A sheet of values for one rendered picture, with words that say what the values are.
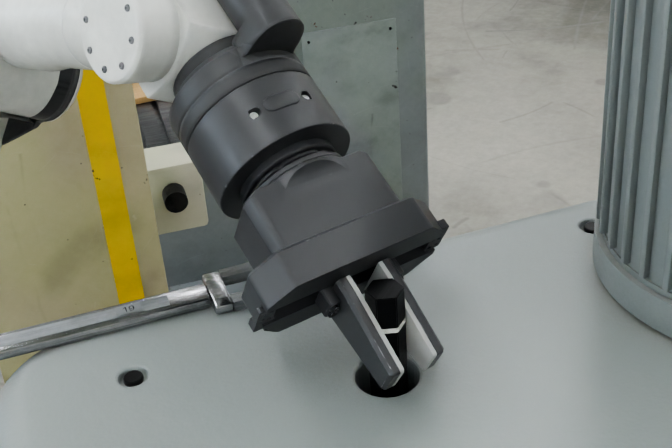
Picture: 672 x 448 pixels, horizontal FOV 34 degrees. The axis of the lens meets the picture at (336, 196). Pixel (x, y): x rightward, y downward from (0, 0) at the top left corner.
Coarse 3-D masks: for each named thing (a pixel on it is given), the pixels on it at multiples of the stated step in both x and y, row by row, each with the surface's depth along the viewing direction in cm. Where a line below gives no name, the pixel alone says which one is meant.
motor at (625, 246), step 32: (640, 0) 57; (640, 32) 57; (608, 64) 63; (640, 64) 57; (608, 96) 62; (640, 96) 58; (608, 128) 63; (640, 128) 59; (608, 160) 64; (640, 160) 60; (608, 192) 65; (640, 192) 61; (608, 224) 66; (640, 224) 62; (608, 256) 66; (640, 256) 63; (608, 288) 66; (640, 288) 63
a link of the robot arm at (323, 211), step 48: (240, 96) 61; (288, 96) 61; (192, 144) 63; (240, 144) 61; (288, 144) 61; (336, 144) 64; (240, 192) 63; (288, 192) 60; (336, 192) 61; (384, 192) 62; (240, 240) 62; (288, 240) 59; (336, 240) 59; (384, 240) 60; (432, 240) 63; (288, 288) 57
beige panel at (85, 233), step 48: (96, 96) 231; (48, 144) 233; (96, 144) 236; (0, 192) 234; (48, 192) 238; (96, 192) 242; (144, 192) 246; (0, 240) 240; (48, 240) 244; (96, 240) 248; (144, 240) 252; (0, 288) 245; (48, 288) 249; (96, 288) 254; (144, 288) 258
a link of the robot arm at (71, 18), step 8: (72, 0) 73; (80, 0) 72; (64, 8) 73; (72, 8) 73; (80, 8) 72; (64, 16) 73; (72, 16) 72; (80, 16) 72; (64, 24) 73; (72, 24) 72; (80, 24) 72; (64, 32) 73; (72, 32) 73; (80, 32) 72; (72, 40) 73; (80, 40) 72; (72, 48) 74; (80, 48) 73; (80, 56) 74; (88, 64) 74
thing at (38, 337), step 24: (240, 264) 71; (192, 288) 69; (216, 288) 69; (96, 312) 67; (120, 312) 67; (144, 312) 67; (168, 312) 67; (216, 312) 67; (0, 336) 66; (24, 336) 66; (48, 336) 66; (72, 336) 66
